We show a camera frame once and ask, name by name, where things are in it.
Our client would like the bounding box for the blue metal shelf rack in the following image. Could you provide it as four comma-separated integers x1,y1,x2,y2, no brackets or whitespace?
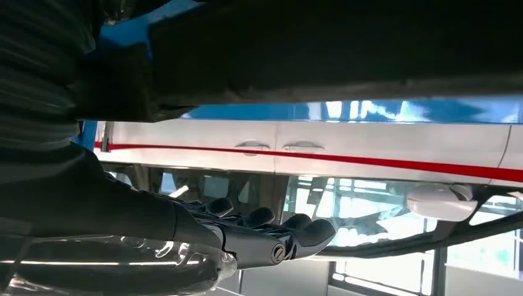
77,0,523,153

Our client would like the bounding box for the white car with red stripe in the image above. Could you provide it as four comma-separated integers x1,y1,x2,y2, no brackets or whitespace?
94,118,523,262

